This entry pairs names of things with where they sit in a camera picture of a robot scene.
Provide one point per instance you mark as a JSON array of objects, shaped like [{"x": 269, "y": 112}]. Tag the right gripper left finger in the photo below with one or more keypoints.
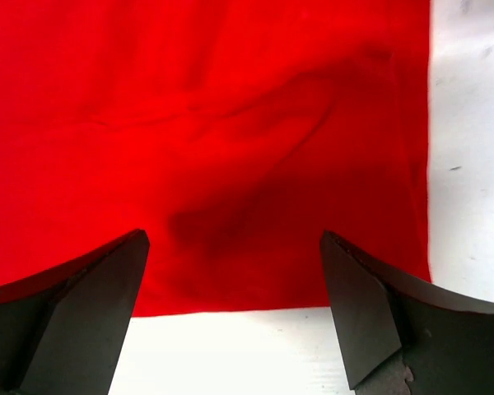
[{"x": 62, "y": 329}]

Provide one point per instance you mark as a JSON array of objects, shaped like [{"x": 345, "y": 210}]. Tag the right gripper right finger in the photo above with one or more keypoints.
[{"x": 399, "y": 334}]

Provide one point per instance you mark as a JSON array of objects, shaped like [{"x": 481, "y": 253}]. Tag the red t shirt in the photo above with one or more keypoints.
[{"x": 233, "y": 132}]

